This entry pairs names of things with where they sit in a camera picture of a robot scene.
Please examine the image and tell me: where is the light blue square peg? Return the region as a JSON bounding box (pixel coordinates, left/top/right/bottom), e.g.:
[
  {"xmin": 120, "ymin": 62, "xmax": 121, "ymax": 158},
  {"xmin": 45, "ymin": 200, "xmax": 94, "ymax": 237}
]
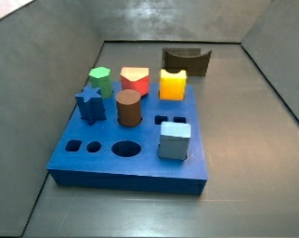
[{"xmin": 157, "ymin": 122, "xmax": 192, "ymax": 160}]

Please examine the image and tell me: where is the blue shape sorter board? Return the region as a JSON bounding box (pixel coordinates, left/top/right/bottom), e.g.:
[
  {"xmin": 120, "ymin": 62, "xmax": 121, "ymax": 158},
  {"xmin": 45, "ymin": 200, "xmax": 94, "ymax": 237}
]
[{"xmin": 46, "ymin": 84, "xmax": 208, "ymax": 195}]

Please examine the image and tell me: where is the brown cylinder peg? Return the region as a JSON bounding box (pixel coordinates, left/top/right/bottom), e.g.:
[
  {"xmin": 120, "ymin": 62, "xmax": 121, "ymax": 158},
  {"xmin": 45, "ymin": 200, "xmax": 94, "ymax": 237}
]
[{"xmin": 116, "ymin": 89, "xmax": 141, "ymax": 127}]

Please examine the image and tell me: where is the yellow arch peg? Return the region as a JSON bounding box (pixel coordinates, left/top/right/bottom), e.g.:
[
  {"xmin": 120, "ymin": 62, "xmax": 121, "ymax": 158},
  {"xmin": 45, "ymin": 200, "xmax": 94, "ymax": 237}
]
[{"xmin": 159, "ymin": 69, "xmax": 187, "ymax": 100}]

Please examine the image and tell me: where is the red pentagon peg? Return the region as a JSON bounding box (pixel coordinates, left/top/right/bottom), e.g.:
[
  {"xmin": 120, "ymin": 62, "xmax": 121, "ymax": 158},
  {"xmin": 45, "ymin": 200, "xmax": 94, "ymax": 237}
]
[{"xmin": 120, "ymin": 67, "xmax": 149, "ymax": 96}]

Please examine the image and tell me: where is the blue star peg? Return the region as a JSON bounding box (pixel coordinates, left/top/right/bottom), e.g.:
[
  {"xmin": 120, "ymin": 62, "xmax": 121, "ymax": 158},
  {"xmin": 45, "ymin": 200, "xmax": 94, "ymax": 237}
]
[{"xmin": 76, "ymin": 86, "xmax": 107, "ymax": 125}]

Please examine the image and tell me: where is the green hexagon peg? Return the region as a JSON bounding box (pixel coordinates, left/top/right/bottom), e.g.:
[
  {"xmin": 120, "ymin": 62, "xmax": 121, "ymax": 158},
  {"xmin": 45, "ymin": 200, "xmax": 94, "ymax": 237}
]
[{"xmin": 89, "ymin": 67, "xmax": 113, "ymax": 99}]

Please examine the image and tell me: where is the black curved holder stand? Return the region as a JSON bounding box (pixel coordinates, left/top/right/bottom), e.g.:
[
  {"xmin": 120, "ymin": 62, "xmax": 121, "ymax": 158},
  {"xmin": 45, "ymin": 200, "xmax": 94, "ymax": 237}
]
[{"xmin": 163, "ymin": 47, "xmax": 212, "ymax": 76}]

